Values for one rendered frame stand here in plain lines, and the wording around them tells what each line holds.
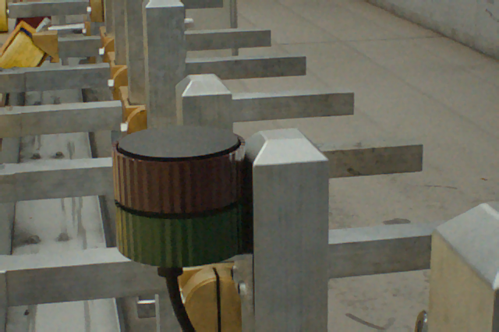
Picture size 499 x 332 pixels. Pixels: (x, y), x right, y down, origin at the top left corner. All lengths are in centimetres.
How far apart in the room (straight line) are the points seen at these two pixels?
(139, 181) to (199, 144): 3
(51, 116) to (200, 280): 57
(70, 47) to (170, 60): 81
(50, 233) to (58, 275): 106
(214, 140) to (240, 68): 106
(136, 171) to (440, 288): 23
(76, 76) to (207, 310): 82
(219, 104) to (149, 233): 27
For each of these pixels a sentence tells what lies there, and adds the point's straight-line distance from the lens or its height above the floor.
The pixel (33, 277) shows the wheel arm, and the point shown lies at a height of 95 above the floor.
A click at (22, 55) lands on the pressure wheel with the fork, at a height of 94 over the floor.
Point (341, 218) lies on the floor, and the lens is 369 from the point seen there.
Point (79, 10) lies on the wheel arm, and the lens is 224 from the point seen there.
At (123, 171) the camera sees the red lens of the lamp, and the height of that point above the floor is 112.
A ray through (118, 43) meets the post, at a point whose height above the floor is 100.
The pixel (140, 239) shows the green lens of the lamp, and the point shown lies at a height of 109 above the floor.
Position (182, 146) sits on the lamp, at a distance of 45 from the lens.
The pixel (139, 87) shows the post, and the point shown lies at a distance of 120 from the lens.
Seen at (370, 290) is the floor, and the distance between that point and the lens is 311.
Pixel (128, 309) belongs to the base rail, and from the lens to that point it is 132.
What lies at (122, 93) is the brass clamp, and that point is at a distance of 127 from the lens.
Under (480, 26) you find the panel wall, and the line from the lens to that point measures 690.
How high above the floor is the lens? 125
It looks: 16 degrees down
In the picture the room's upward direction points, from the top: 1 degrees counter-clockwise
